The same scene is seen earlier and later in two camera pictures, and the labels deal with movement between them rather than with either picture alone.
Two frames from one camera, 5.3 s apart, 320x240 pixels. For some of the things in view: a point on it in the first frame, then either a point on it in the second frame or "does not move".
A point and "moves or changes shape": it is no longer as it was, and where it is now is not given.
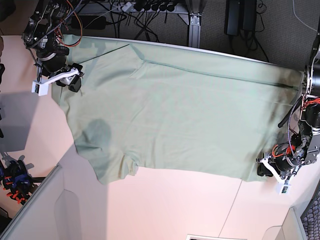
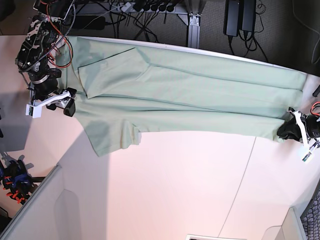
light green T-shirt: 143,105 moves or changes shape
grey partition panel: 52,213 does not move
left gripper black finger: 262,170 to 290,129
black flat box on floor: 89,22 does not move
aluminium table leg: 193,20 does not move
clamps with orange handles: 16,181 does not move
